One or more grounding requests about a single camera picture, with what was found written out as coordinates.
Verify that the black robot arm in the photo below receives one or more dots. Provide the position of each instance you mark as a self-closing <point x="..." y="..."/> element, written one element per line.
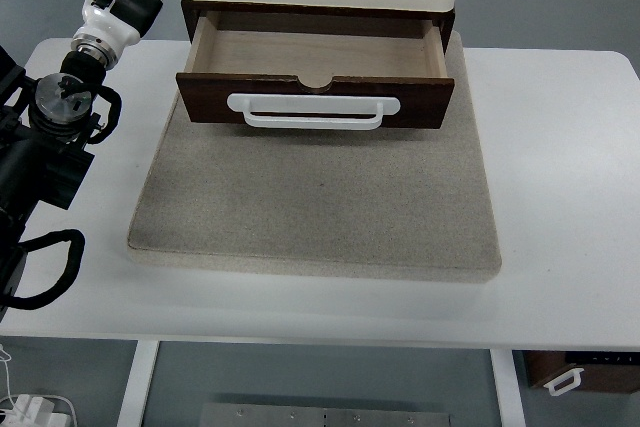
<point x="46" y="124"/>

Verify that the grey stone slab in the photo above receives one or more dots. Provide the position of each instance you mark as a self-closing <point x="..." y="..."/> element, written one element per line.
<point x="398" y="204"/>

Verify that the brown drawer on floor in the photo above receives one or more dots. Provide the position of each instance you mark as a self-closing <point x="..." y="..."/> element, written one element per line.
<point x="559" y="372"/>

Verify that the white handle on floor drawer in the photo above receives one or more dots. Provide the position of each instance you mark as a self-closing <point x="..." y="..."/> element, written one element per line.
<point x="565" y="382"/>

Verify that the metal plate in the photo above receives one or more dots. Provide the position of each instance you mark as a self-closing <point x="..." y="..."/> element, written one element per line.
<point x="248" y="415"/>

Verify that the dark wooden drawer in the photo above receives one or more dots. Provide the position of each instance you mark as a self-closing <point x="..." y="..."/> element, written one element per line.
<point x="322" y="56"/>

